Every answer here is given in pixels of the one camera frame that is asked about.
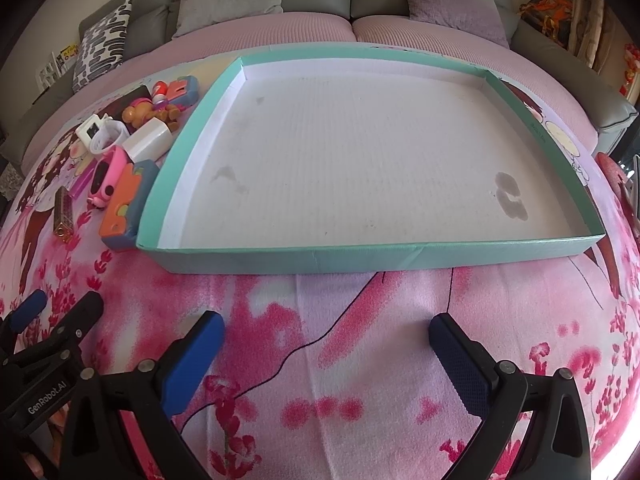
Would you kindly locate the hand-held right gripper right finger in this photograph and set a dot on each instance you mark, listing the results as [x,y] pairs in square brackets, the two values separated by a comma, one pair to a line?
[457,367]

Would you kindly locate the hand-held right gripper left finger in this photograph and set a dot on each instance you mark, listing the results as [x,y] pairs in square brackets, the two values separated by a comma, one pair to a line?
[192,365]

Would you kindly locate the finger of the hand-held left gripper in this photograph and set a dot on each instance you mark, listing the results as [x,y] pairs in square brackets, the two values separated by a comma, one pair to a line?
[85,312]
[29,310]

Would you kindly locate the gold patterned lighter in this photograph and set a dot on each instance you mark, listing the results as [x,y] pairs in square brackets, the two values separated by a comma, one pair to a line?
[62,212]

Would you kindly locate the orange blue fidget toy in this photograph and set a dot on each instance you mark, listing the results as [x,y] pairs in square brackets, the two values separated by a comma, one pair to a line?
[125,210]

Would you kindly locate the pink toy watch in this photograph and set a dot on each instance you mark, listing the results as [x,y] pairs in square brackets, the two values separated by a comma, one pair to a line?
[107,175]

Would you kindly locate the white smartwatch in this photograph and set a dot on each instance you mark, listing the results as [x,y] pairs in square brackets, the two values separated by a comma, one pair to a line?
[117,135]

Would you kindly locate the white charger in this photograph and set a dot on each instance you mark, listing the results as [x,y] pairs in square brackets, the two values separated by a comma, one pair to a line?
[147,140]

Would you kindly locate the brown pink toy dog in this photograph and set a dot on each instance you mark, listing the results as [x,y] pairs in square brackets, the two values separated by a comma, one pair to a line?
[142,112]

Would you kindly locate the teal cardboard box lid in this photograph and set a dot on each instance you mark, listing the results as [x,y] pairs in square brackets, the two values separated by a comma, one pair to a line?
[360,160]

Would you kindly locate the red squeeze bottle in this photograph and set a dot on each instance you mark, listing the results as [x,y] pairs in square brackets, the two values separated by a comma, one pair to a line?
[160,92]

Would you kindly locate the printed cartoon blanket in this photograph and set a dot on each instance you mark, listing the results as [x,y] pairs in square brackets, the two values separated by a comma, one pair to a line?
[320,340]

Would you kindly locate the white lace cloth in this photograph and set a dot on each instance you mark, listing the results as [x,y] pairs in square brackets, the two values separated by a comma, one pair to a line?
[7,180]

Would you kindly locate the white magazine rack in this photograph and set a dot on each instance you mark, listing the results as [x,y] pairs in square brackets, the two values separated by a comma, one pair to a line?
[47,76]

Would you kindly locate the yellow magazine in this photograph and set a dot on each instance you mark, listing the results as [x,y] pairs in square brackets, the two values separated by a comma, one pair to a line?
[69,57]

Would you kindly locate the black white patterned pillow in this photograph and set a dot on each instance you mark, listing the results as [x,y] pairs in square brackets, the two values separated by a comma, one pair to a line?
[102,45]

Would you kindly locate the red hanging ornament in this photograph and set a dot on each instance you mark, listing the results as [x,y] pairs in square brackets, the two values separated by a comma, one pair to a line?
[632,67]

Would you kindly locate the orange black bag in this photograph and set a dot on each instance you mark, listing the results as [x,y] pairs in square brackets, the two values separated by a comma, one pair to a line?
[545,15]

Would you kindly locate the purple grey pillow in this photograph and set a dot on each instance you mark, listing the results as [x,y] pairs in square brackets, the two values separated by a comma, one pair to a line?
[450,0]

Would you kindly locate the beige patterned curtain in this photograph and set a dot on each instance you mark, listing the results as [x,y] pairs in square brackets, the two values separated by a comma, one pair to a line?
[590,10]

